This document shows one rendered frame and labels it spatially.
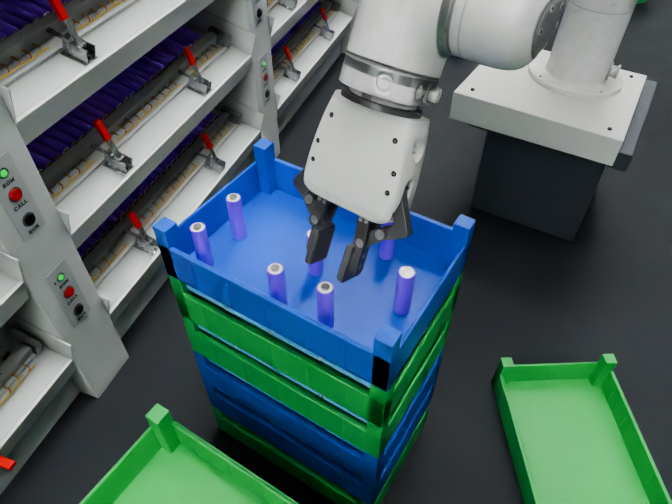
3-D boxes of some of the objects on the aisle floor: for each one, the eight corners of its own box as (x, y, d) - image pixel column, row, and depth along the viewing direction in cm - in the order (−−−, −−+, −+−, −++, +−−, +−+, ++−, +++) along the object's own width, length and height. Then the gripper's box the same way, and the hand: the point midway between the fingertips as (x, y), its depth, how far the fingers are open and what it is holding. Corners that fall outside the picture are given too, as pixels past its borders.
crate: (673, 555, 81) (699, 538, 75) (538, 561, 80) (554, 545, 75) (598, 377, 102) (614, 353, 96) (490, 381, 101) (499, 357, 95)
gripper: (287, 59, 48) (246, 242, 56) (454, 121, 42) (381, 320, 49) (333, 64, 55) (290, 228, 62) (484, 119, 48) (416, 296, 55)
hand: (335, 252), depth 55 cm, fingers open, 3 cm apart
